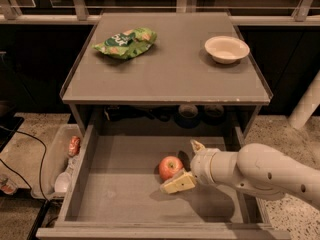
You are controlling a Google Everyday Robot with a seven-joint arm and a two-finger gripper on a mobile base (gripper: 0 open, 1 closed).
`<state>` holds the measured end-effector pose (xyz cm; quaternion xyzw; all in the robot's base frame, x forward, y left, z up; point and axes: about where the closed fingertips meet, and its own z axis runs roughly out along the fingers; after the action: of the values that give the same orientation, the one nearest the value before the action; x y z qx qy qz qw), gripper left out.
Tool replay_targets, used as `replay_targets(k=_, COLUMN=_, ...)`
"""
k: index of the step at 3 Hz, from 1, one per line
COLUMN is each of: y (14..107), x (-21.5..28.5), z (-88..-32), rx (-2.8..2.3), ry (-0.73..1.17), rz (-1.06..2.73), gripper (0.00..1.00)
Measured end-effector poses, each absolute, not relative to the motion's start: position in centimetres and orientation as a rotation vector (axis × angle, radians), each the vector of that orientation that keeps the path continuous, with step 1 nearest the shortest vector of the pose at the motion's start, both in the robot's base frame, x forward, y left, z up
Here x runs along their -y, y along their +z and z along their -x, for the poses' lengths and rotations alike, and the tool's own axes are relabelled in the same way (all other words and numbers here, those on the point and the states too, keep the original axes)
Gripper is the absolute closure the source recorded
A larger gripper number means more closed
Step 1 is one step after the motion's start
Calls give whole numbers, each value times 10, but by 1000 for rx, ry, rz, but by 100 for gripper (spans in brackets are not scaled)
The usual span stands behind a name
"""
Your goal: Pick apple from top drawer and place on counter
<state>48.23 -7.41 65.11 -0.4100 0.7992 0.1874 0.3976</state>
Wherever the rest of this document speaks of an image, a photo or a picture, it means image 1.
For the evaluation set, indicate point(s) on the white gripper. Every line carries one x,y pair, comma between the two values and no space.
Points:
202,166

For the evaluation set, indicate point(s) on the red apple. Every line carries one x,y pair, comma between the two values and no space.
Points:
169,166

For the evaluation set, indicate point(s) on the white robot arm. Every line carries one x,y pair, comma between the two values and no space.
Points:
256,169

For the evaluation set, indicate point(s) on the open grey top drawer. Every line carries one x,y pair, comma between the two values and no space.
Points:
115,191

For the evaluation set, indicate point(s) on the dark round can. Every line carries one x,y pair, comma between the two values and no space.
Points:
213,114
187,116

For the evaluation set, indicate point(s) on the orange snack packet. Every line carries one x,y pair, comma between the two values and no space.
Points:
74,146

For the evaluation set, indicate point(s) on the white bowl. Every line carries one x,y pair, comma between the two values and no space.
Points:
226,49

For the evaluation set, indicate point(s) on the white spoon in bin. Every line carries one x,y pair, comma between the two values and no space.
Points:
63,180

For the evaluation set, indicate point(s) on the green snack bag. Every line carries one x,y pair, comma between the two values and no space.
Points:
128,44

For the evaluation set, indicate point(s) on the small plastic cup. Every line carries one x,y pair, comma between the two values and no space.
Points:
7,185

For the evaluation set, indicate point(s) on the metal railing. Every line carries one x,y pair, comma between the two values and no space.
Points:
241,12

